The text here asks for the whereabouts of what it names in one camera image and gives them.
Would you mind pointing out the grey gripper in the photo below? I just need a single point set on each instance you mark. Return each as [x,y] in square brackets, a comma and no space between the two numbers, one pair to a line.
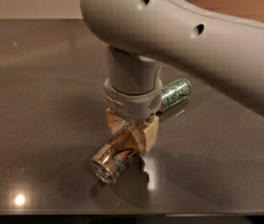
[133,105]

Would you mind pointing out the orange soda can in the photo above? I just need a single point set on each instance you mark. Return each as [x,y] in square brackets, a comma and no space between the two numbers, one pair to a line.
[115,157]

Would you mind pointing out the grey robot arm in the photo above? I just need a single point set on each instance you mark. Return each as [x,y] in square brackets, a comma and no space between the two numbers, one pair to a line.
[142,34]

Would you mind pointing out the green soda can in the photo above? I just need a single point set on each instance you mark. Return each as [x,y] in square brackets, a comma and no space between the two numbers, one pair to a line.
[173,93]

